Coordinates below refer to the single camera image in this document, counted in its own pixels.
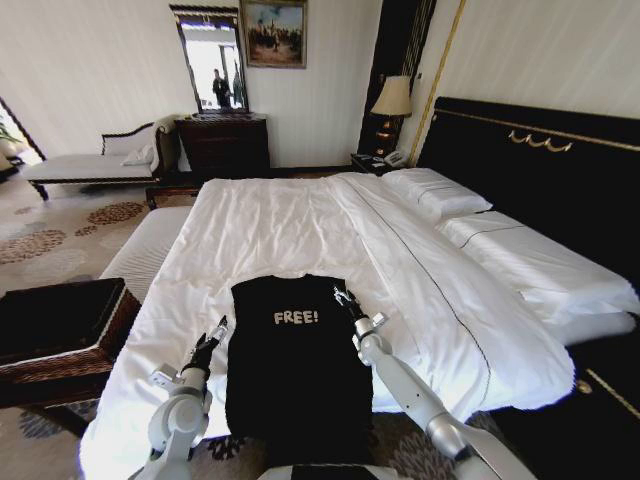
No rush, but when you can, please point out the white robot front shell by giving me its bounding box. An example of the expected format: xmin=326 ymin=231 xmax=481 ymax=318
xmin=256 ymin=462 xmax=402 ymax=480

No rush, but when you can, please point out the white chaise lounge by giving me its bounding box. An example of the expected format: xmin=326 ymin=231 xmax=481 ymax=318
xmin=23 ymin=114 xmax=182 ymax=202

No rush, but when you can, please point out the framed landscape painting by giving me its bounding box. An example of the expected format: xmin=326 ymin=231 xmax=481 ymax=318
xmin=238 ymin=0 xmax=309 ymax=71

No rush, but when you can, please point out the dark nightstand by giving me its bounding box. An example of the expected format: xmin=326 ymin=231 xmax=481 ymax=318
xmin=349 ymin=151 xmax=417 ymax=177

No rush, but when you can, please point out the white duvet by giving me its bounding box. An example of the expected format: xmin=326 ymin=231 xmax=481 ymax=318
xmin=78 ymin=171 xmax=575 ymax=480

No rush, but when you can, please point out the dark framed wall mirror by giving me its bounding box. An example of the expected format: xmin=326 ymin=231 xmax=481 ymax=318
xmin=168 ymin=3 xmax=251 ymax=116

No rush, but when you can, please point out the dark wooden dresser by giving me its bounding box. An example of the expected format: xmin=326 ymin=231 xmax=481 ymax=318
xmin=174 ymin=112 xmax=272 ymax=177

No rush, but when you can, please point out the black gold-trimmed headboard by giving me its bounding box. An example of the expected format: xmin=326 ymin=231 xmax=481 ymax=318
xmin=416 ymin=95 xmax=640 ymax=302

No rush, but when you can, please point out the dark woven basket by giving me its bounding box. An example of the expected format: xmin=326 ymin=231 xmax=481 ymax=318
xmin=0 ymin=277 xmax=145 ymax=397

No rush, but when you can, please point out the large white pillow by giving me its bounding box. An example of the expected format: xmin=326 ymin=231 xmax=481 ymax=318
xmin=433 ymin=209 xmax=640 ymax=347

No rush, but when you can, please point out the green potted plant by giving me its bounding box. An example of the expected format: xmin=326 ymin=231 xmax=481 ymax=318
xmin=0 ymin=110 xmax=24 ymax=152

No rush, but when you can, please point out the black FREE print t-shirt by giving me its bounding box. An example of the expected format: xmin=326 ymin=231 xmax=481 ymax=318
xmin=224 ymin=273 xmax=377 ymax=467

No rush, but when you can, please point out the white cushion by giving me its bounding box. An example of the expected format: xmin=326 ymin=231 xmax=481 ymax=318
xmin=120 ymin=144 xmax=154 ymax=168

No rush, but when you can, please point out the black gold-trimmed bed frame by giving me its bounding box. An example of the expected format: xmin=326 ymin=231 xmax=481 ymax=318
xmin=488 ymin=343 xmax=640 ymax=480

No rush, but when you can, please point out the small white pillow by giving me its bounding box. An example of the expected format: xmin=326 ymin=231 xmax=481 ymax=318
xmin=381 ymin=166 xmax=495 ymax=224

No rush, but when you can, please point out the dark wooden bench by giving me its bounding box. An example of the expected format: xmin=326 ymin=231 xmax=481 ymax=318
xmin=144 ymin=181 xmax=207 ymax=212

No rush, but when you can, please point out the beige shade table lamp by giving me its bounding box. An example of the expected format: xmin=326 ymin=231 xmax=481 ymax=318
xmin=369 ymin=74 xmax=414 ymax=157

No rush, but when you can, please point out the person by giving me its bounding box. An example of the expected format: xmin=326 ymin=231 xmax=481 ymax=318
xmin=211 ymin=68 xmax=233 ymax=110

